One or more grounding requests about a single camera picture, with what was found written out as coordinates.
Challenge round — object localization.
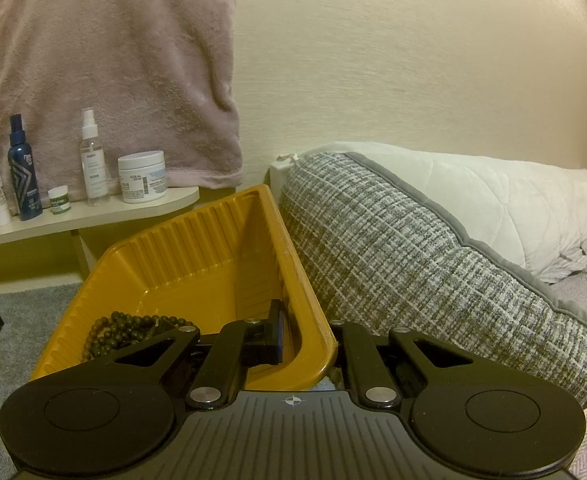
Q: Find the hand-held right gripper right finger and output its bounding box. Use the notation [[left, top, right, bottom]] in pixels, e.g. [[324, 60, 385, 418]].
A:
[[328, 319, 475, 409]]

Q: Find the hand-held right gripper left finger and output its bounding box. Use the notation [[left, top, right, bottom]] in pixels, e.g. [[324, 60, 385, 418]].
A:
[[116, 299, 288, 409]]

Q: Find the orange plastic tray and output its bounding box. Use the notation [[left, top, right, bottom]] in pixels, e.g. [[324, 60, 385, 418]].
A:
[[29, 184, 338, 393]]

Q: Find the dark bead necklace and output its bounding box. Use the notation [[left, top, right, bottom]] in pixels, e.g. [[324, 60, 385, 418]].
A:
[[80, 311, 197, 364]]

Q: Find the grey woven pillow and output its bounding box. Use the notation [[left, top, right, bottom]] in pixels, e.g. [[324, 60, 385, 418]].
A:
[[278, 151, 587, 407]]

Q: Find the white cream jar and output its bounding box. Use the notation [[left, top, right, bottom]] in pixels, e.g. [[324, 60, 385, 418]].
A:
[[118, 150, 168, 205]]

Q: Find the white quilted pillow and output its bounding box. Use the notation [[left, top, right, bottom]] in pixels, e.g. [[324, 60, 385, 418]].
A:
[[269, 142, 587, 287]]

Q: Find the cream shelf unit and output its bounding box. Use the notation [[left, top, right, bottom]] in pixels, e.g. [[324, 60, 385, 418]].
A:
[[0, 72, 200, 287]]

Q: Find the clear spray bottle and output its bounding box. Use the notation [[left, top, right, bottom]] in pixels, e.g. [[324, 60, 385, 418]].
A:
[[80, 107, 111, 207]]

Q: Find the small green jar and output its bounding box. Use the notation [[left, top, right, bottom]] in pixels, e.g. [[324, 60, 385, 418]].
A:
[[48, 186, 72, 216]]

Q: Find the dark blue spray bottle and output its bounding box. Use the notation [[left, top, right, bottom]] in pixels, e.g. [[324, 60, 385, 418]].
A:
[[7, 113, 44, 222]]

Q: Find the pink plush towel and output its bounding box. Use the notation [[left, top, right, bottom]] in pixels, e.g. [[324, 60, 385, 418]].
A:
[[0, 0, 245, 201]]

